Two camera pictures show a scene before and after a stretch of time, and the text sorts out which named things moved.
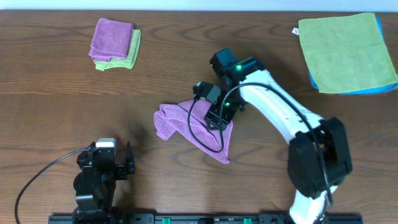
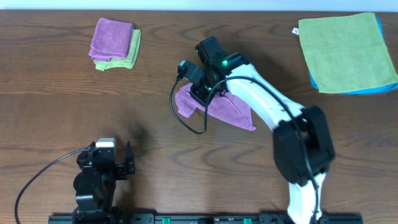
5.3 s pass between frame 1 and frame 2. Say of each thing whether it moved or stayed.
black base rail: stayed
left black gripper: stayed
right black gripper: moved
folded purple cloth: stayed
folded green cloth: stayed
